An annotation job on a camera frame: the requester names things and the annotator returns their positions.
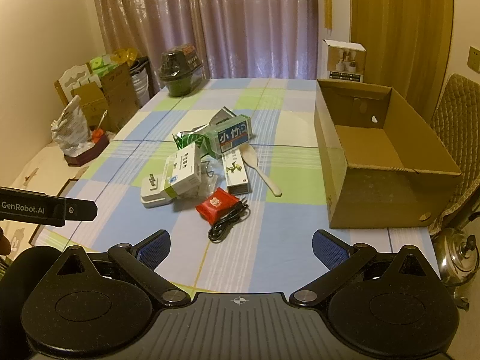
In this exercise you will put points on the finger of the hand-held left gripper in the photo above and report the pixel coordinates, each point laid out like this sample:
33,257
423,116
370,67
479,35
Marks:
82,210

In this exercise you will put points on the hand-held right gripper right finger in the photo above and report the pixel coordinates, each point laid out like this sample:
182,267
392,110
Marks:
330,249

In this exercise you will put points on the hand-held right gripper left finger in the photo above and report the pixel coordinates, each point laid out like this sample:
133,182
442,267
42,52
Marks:
155,249

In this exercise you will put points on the white charger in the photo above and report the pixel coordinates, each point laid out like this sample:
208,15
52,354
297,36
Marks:
153,195

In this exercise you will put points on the red packet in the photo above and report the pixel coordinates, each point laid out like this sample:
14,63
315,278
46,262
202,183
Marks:
215,206

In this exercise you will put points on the white medicine box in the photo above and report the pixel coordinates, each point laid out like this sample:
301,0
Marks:
182,172

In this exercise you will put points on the white ointment box green bird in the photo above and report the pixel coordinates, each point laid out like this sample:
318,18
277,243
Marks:
234,172

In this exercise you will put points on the silver foil bag green leaf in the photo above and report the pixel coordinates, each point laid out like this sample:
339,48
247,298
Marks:
189,140

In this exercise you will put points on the green medicine box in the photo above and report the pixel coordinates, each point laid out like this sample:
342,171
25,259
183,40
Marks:
228,137

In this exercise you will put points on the dark red box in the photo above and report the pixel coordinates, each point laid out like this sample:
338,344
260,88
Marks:
86,153

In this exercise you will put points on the orange screwdriver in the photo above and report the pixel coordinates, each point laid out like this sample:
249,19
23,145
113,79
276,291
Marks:
98,133

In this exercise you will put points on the crumpled plastic bag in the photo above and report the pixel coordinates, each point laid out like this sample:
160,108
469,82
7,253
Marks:
69,127

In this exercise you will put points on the checked tablecloth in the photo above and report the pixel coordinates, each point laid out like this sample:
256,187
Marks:
243,232

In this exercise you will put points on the small yellow-brown cardboard box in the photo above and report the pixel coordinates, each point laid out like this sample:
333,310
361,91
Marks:
90,105

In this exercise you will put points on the tall brown cardboard box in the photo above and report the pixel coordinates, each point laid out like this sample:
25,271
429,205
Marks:
120,97

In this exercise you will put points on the white plastic spoon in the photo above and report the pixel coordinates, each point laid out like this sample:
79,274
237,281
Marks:
249,155

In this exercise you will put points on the metal kettle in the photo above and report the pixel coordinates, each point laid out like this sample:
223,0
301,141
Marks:
457,262

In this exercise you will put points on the white carved board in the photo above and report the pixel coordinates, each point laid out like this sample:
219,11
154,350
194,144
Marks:
75,77

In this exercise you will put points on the black rack with white dishes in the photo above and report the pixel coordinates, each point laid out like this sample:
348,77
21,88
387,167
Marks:
140,82

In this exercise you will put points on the green packet box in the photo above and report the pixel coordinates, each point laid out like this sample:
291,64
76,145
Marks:
103,63

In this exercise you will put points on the yellow plastic item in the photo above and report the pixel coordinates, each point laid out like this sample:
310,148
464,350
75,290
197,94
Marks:
123,56

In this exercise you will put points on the black green wrapped bowl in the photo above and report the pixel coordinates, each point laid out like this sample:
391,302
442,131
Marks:
180,71

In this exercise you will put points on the white product box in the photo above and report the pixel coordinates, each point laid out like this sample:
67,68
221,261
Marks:
343,62

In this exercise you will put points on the quilted chair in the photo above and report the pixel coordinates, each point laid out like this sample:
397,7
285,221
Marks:
457,101

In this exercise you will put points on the purple curtain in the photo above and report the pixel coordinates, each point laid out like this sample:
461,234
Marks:
225,26

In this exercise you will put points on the wooden door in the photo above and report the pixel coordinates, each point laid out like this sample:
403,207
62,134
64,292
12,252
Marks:
405,26

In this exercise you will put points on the yellow hanging strip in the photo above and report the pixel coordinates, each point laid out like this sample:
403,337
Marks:
328,11

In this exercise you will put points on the wall socket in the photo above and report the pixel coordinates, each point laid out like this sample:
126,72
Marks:
474,58

